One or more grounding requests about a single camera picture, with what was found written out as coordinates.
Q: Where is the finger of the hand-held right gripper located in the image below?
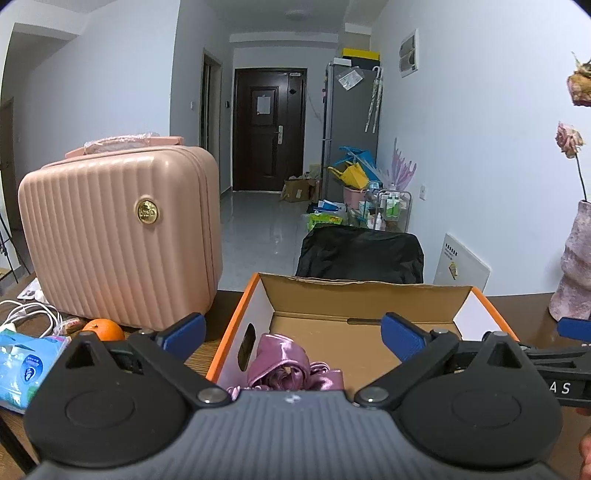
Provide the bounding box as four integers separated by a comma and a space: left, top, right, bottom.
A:
521, 344, 591, 372
556, 318, 591, 343

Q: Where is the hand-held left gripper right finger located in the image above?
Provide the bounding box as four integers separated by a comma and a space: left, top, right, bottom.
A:
353, 312, 527, 411

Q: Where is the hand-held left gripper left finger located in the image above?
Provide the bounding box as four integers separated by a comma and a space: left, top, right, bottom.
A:
60, 313, 232, 409

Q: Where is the pumpkin print cardboard box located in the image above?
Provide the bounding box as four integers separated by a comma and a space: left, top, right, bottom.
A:
205, 272, 520, 393

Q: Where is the pink satin scrunchie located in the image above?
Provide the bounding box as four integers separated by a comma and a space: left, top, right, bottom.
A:
226, 333, 345, 400

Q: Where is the pink textured vase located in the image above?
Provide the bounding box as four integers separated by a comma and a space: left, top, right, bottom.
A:
549, 200, 591, 322

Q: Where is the orange fruit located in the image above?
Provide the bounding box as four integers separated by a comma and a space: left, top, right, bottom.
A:
82, 318, 126, 342

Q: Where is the black chair back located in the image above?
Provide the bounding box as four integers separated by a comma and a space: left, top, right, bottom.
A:
295, 226, 424, 284

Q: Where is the white flat box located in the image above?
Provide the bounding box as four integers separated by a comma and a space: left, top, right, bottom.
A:
433, 233, 491, 294

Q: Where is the pink ribbed suitcase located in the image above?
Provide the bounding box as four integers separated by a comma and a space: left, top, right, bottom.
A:
18, 135, 223, 332

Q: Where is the metal storage cart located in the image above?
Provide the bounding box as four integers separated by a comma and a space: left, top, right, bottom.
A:
365, 187, 413, 234

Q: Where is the blue tissue pack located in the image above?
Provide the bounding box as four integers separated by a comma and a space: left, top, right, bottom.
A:
0, 329, 72, 414

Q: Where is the brown carton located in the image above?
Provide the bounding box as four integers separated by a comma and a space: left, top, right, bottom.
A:
281, 178, 319, 204

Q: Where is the dried pink rose bouquet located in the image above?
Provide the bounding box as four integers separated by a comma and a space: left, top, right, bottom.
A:
555, 52, 591, 203

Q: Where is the dark entrance door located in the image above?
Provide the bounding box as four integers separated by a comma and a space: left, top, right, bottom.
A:
233, 68, 308, 192

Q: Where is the grey refrigerator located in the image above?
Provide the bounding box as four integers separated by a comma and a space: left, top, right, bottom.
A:
322, 60, 380, 208

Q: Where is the white folded umbrella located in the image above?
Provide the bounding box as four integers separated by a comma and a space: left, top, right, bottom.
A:
365, 65, 385, 134

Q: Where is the white electrical panel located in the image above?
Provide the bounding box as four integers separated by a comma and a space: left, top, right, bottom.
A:
398, 28, 420, 78

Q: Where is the yellow box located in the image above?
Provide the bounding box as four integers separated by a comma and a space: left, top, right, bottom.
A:
342, 47, 380, 69

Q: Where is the white cable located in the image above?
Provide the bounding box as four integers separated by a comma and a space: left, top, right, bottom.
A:
0, 300, 63, 335

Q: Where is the purple feather wall decoration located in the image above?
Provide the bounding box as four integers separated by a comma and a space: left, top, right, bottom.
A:
390, 137, 419, 190

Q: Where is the side door frame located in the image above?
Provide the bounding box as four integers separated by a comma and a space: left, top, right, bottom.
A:
201, 52, 222, 153

